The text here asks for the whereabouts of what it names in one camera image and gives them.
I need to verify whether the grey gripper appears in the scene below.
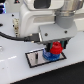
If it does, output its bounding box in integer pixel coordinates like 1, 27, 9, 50
39, 23, 76, 52

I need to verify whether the red gear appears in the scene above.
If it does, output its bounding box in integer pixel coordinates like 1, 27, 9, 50
50, 42, 63, 54

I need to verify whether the blue gear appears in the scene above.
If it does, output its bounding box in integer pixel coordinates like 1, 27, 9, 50
43, 50, 60, 61

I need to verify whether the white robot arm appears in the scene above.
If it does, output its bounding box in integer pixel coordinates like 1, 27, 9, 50
19, 0, 77, 52

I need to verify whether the left metal peg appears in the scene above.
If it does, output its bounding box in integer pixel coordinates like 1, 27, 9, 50
34, 54, 39, 62

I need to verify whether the black cable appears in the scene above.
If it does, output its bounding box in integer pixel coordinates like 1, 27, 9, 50
0, 30, 39, 42

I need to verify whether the black framed peg base plate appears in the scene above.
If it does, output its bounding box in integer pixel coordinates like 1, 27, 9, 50
24, 49, 68, 69

